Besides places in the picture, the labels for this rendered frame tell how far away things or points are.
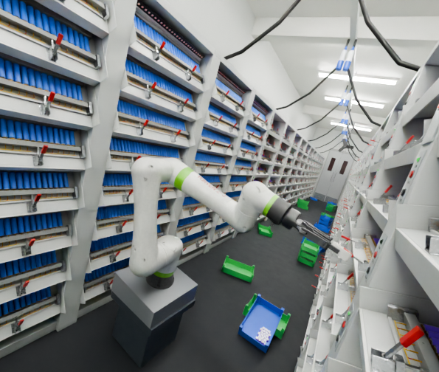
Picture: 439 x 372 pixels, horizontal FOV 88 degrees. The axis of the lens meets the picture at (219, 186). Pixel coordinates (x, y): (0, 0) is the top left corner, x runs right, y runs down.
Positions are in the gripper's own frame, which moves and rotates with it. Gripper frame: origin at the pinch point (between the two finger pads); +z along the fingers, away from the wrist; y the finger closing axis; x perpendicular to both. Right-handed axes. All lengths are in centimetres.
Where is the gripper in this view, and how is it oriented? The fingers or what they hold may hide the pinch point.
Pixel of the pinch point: (339, 250)
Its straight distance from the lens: 88.8
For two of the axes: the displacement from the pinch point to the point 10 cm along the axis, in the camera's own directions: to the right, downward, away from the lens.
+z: 7.5, 5.2, -4.0
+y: -4.9, 0.3, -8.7
